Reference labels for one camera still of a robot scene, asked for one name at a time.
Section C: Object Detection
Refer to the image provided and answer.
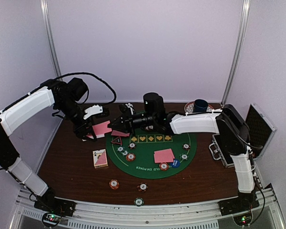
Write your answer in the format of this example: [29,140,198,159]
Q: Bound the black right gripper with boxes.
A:
[109,107,157,135]

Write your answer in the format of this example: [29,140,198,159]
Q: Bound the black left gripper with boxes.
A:
[56,97,97,141]

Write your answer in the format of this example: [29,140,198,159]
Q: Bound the red backed card gripper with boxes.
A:
[92,120,112,135]
[111,130,130,137]

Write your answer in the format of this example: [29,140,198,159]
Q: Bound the red 5 chip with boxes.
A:
[145,126,153,132]
[159,162,169,171]
[125,153,136,161]

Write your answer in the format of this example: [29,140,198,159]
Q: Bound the face down cards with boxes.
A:
[154,148,175,163]

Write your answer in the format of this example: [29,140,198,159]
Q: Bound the red chip stack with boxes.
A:
[109,179,120,190]

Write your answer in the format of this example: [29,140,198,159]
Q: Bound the brown 100 chip stack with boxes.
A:
[137,183,148,192]

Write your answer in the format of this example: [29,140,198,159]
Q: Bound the green 20 chip stack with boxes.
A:
[134,198,144,207]

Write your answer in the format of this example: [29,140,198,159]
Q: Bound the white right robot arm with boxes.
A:
[108,92,255,211]

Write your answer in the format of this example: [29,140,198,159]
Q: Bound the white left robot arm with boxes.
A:
[0,77,103,212]

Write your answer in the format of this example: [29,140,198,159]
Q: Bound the black red triangular dealer button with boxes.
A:
[111,136,123,146]

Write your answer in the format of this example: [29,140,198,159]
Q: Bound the playing card box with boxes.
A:
[92,149,108,168]

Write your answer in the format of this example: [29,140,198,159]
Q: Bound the round green poker mat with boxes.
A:
[105,111,197,179]

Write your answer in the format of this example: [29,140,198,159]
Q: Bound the blue small blind button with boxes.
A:
[170,159,181,168]

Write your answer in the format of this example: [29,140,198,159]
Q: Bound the patterned saucer plate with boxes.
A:
[184,101,214,114]

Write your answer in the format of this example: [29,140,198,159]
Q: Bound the dark blue mug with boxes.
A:
[193,99,208,113]

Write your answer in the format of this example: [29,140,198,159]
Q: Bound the aluminium poker chip case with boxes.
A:
[208,102,277,169]

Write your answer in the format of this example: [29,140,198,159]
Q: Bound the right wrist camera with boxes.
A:
[119,103,136,116]

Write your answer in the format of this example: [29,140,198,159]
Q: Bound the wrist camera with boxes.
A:
[119,103,136,116]
[83,105,110,120]

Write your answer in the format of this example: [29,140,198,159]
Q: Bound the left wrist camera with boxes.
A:
[83,105,110,120]

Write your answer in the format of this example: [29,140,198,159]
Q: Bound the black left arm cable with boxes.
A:
[54,73,117,104]

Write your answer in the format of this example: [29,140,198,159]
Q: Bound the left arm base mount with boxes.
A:
[30,187,76,229]

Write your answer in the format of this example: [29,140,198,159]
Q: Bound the aluminium table front rail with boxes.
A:
[8,188,286,229]

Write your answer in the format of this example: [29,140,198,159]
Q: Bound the left aluminium frame post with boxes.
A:
[40,0,61,77]

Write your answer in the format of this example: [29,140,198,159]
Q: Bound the aluminium frame post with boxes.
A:
[40,0,61,77]
[221,0,251,106]

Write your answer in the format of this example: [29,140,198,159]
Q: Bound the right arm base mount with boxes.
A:
[218,190,260,227]

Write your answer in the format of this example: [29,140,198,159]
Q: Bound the right aluminium frame post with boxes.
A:
[221,0,251,106]

